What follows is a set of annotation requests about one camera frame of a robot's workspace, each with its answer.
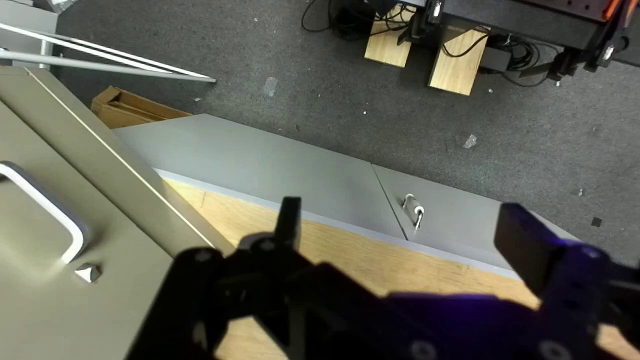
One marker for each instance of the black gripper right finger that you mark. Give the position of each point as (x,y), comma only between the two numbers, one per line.
(579,286)

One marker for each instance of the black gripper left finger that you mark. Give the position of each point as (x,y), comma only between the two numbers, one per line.
(205,291)

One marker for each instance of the grey upper drawer front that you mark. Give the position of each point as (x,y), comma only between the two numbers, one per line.
(92,306)

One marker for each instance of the grey cabinet with wooden top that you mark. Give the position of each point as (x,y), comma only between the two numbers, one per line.
(352,211)

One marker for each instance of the brown cardboard box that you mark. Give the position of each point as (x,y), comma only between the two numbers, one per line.
(120,108)

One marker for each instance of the right wooden block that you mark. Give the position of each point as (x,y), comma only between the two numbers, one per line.
(458,60)

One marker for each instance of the wooden block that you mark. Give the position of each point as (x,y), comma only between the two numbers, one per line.
(389,36)
(458,60)

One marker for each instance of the left wooden block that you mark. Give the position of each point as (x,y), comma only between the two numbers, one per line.
(389,36)

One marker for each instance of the silver cabinet door handle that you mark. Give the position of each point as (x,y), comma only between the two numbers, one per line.
(415,211)

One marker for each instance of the silver drawer handle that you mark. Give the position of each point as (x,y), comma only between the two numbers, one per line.
(53,204)

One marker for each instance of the black equipment base with cables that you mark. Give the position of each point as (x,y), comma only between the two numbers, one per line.
(589,33)

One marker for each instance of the white metal frame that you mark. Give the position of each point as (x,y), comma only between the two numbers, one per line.
(80,55)

